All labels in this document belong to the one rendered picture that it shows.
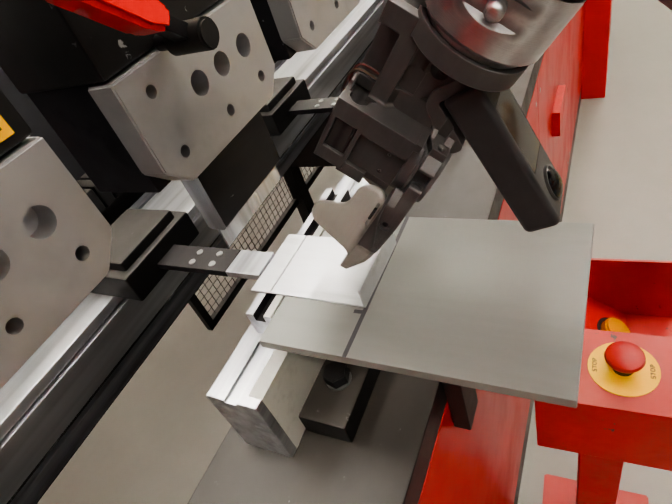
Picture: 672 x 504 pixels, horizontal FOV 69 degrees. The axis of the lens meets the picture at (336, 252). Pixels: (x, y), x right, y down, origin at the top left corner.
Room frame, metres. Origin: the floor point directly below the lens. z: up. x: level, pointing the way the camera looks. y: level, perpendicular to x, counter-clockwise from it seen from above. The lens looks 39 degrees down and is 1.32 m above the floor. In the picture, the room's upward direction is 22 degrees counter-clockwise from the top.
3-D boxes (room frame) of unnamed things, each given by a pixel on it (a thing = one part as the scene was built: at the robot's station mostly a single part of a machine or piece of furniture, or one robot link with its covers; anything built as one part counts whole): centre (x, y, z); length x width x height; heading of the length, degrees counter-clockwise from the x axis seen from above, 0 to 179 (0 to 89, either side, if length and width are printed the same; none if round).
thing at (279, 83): (0.77, -0.04, 1.01); 0.26 x 0.12 x 0.05; 52
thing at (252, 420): (0.44, 0.02, 0.92); 0.39 x 0.06 x 0.10; 142
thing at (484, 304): (0.31, -0.06, 1.00); 0.26 x 0.18 x 0.01; 52
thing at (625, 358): (0.28, -0.25, 0.79); 0.04 x 0.04 x 0.04
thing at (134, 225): (0.49, 0.18, 1.01); 0.26 x 0.12 x 0.05; 52
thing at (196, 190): (0.40, 0.05, 1.13); 0.10 x 0.02 x 0.10; 142
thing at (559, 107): (1.11, -0.70, 0.59); 0.15 x 0.02 x 0.07; 142
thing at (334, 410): (0.39, -0.02, 0.89); 0.30 x 0.05 x 0.03; 142
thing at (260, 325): (0.43, 0.03, 0.99); 0.20 x 0.03 x 0.03; 142
